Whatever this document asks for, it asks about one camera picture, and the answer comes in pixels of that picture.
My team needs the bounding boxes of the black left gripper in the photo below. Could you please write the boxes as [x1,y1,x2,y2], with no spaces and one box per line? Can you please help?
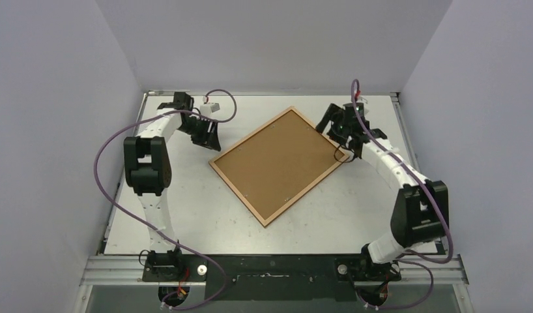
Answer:
[179,117,221,151]

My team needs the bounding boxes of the brown backing board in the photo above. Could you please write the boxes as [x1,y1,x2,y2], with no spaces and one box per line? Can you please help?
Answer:
[214,110,346,222]

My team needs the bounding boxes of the wooden picture frame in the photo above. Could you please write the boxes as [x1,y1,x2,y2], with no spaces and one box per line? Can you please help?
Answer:
[209,106,350,228]

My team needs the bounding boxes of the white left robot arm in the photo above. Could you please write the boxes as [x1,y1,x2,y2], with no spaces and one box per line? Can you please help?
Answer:
[123,91,221,282]

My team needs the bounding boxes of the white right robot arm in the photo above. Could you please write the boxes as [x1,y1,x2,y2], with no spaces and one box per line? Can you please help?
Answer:
[315,102,454,280]

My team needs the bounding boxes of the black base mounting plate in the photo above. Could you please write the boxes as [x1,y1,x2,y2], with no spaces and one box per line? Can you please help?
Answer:
[141,252,401,306]

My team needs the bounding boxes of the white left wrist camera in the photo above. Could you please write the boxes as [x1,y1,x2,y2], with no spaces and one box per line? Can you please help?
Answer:
[199,102,220,117]

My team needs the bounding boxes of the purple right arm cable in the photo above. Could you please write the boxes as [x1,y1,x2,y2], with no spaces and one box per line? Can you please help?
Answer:
[351,79,455,311]

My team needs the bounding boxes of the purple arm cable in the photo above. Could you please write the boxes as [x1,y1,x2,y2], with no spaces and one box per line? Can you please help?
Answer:
[93,89,238,312]
[351,79,455,311]

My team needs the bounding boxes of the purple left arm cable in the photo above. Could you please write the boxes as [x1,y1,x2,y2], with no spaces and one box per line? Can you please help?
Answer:
[93,89,238,312]

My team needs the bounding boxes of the aluminium front rail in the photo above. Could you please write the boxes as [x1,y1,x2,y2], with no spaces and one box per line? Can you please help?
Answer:
[80,255,469,286]

